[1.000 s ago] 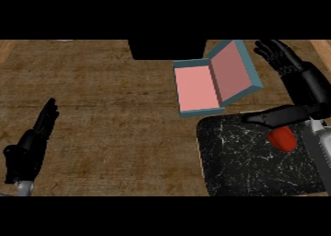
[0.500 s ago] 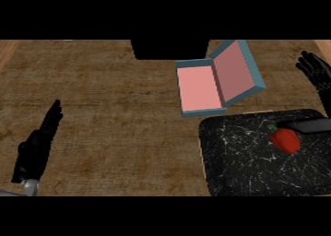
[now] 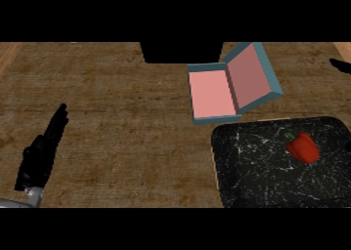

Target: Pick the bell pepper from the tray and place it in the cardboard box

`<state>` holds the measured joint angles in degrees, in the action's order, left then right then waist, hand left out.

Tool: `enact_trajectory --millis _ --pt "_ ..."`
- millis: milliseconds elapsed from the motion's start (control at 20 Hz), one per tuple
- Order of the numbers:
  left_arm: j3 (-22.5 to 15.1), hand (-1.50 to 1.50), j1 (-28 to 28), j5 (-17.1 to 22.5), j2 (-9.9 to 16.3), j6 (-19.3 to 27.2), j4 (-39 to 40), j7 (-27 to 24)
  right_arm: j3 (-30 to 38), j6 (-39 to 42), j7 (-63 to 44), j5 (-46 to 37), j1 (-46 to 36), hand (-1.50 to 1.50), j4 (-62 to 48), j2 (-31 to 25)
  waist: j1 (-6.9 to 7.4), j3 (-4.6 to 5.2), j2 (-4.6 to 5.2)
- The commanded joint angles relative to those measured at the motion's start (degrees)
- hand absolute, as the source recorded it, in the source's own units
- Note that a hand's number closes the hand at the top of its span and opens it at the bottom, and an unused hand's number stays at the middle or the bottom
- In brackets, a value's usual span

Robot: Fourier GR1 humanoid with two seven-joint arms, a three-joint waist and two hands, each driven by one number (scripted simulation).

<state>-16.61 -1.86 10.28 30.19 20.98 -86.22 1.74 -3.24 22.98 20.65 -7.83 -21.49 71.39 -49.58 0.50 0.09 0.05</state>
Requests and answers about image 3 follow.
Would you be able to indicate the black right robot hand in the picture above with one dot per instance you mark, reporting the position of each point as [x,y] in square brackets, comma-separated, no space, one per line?
[347,67]

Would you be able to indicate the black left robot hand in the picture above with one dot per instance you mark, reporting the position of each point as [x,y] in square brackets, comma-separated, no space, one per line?
[38,156]

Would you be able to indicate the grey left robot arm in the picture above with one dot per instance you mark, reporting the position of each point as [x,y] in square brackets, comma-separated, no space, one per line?
[24,200]

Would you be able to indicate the pink and teal open box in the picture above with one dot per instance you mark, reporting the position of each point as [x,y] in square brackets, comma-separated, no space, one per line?
[234,85]

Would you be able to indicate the red bell pepper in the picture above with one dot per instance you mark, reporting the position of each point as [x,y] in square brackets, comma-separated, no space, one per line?
[304,148]

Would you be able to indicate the black marble tray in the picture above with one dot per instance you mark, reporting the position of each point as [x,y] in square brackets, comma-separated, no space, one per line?
[283,164]

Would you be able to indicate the black square appliance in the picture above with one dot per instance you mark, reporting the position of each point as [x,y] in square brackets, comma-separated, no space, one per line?
[181,52]

